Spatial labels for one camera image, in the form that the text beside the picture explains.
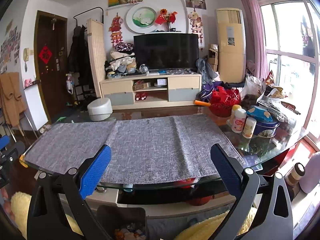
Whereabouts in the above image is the black trash bin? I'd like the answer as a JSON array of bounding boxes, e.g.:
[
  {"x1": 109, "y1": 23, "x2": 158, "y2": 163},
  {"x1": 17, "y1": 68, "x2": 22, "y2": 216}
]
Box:
[{"x1": 97, "y1": 205, "x2": 149, "y2": 239}]

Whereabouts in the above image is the brown coat on chair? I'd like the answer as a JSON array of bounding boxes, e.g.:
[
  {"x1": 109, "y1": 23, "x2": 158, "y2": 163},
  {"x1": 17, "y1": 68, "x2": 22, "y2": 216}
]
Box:
[{"x1": 1, "y1": 72, "x2": 27, "y2": 127}]

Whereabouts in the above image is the blue cookie tin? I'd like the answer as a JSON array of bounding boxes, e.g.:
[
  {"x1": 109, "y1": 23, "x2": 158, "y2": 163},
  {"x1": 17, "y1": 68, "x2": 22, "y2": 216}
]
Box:
[{"x1": 246, "y1": 106, "x2": 280, "y2": 138}]

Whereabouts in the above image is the grey woven table mat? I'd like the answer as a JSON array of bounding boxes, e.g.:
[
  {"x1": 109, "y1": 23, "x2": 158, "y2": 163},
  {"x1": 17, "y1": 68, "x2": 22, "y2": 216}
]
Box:
[{"x1": 25, "y1": 114, "x2": 244, "y2": 184}]

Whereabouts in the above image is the white round stool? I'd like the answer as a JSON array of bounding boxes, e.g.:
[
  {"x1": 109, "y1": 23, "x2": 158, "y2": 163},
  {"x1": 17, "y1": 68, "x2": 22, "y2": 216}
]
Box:
[{"x1": 87, "y1": 98, "x2": 113, "y2": 121}]

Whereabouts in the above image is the red plastic basket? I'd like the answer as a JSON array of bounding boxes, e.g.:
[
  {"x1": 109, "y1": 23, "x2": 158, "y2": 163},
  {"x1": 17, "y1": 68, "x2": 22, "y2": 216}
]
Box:
[{"x1": 209, "y1": 86, "x2": 241, "y2": 118}]

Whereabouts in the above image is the purple bag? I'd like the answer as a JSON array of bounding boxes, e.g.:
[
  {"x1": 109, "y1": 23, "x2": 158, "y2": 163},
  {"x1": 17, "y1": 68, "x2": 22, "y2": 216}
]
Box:
[{"x1": 196, "y1": 81, "x2": 223, "y2": 102}]

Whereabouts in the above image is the beige TV cabinet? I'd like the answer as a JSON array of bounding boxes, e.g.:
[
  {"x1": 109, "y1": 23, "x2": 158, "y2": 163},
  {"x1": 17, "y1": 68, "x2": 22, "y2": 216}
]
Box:
[{"x1": 100, "y1": 73, "x2": 202, "y2": 110}]

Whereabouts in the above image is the dark brown door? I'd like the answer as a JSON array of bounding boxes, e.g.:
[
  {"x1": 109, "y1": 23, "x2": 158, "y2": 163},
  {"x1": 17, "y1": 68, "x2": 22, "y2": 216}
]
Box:
[{"x1": 34, "y1": 11, "x2": 70, "y2": 123}]

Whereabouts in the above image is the pile of clothes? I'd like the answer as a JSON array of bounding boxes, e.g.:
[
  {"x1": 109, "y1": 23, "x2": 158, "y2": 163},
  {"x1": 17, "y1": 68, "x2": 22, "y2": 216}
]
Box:
[{"x1": 104, "y1": 42, "x2": 137, "y2": 78}]

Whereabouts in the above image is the beige standing air conditioner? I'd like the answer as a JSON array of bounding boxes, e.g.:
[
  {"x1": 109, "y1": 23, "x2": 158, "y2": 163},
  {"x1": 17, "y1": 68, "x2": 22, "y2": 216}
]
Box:
[{"x1": 216, "y1": 8, "x2": 246, "y2": 83}]

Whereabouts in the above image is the black television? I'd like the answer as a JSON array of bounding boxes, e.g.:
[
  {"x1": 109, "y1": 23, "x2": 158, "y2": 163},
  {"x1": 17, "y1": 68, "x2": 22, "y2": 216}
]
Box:
[{"x1": 133, "y1": 32, "x2": 199, "y2": 70}]

